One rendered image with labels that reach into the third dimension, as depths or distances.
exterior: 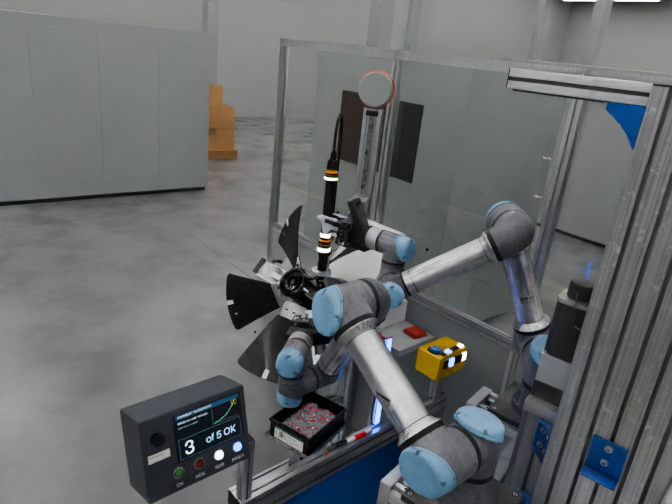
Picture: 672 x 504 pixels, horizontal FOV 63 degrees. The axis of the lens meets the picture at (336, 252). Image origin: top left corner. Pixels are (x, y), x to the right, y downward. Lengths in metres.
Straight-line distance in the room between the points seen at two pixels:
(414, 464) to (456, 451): 0.09
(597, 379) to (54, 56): 6.43
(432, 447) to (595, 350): 0.41
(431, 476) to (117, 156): 6.49
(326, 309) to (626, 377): 0.67
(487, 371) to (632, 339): 1.24
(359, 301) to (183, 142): 6.40
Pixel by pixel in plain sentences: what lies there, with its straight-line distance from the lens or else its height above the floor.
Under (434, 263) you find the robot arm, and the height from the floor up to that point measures 1.48.
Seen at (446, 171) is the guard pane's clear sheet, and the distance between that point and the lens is 2.41.
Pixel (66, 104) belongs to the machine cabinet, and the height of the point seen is 1.13.
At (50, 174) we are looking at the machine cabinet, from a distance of 7.17.
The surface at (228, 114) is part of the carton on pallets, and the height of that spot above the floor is 0.75.
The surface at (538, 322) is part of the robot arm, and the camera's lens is 1.85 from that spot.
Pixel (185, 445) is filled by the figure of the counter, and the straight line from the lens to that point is 1.34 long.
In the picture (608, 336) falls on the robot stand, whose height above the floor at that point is 1.51.
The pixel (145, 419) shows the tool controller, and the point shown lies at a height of 1.25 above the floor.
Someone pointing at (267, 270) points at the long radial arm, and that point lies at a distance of 2.36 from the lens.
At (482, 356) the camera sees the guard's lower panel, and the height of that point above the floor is 0.87.
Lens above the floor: 2.03
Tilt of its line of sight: 20 degrees down
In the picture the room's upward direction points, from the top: 6 degrees clockwise
